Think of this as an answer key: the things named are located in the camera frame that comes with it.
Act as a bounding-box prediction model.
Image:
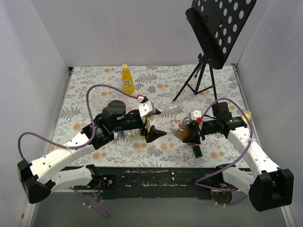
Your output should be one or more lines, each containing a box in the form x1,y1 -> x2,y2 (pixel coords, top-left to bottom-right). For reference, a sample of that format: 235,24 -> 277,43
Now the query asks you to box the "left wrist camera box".
138,101 -> 156,118

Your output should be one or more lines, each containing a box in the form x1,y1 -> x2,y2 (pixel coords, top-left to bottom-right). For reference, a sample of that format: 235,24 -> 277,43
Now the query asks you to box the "tall yellow juice bottle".
121,64 -> 134,95

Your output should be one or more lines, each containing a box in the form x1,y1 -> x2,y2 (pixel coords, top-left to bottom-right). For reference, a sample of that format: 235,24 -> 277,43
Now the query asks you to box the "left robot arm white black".
17,100 -> 166,204

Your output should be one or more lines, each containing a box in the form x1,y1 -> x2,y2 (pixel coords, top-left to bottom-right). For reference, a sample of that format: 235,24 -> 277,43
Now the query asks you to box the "beige cone object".
241,110 -> 252,125

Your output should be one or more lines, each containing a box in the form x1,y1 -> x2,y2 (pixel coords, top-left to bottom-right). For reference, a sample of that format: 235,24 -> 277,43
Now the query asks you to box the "clear crushed plastic bottle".
156,100 -> 183,117

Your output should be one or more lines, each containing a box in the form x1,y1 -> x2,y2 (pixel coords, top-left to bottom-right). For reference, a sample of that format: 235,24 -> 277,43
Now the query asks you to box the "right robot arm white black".
184,99 -> 294,211

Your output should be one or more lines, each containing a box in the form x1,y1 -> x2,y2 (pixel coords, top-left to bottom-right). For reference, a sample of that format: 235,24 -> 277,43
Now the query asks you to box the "blue label crushed water bottle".
114,130 -> 138,140

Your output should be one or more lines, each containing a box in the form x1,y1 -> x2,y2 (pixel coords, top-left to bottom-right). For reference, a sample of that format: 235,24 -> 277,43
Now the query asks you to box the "black perforated music stand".
181,0 -> 256,97

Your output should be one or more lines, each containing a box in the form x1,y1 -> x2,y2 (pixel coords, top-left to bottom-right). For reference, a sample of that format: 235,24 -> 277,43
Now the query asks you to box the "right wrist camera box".
188,110 -> 203,124

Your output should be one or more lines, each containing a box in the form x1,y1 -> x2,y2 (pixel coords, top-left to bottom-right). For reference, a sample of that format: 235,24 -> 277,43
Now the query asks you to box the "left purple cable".
18,84 -> 145,218

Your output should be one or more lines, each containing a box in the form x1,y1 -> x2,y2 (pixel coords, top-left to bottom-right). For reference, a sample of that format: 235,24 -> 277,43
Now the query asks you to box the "black front base bar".
72,165 -> 216,200

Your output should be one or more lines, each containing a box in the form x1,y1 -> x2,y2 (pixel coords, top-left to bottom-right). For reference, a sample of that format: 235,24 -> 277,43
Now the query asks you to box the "yellow honey pomelo bottle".
145,117 -> 151,135

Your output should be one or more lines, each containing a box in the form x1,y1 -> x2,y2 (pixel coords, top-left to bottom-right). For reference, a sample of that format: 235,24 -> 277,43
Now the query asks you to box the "brown tea bottle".
171,123 -> 192,141

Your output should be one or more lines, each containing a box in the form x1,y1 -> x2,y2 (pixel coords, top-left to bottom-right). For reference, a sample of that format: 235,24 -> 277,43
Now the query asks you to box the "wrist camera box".
188,110 -> 203,124
138,101 -> 156,118

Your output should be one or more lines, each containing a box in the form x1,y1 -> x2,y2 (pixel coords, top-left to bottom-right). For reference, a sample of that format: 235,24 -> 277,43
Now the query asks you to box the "red owl wooden block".
171,119 -> 182,124

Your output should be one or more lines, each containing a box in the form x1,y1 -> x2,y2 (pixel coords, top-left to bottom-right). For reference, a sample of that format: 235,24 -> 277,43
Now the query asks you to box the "white tea bottle cap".
170,123 -> 179,131

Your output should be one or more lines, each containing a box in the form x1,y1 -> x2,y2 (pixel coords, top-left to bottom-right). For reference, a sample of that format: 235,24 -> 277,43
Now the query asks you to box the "floral patterned table mat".
53,65 -> 245,167

